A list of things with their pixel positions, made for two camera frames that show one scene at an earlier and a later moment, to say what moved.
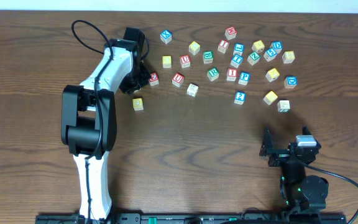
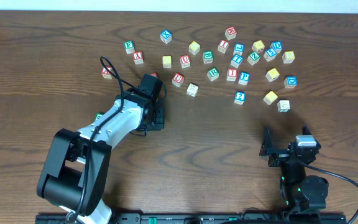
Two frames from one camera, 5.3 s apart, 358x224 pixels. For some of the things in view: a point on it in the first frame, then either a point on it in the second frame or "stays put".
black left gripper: x=132 y=86 → x=158 y=117
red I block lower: x=232 y=74 stays put
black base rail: x=196 y=219 stays put
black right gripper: x=281 y=154 stays put
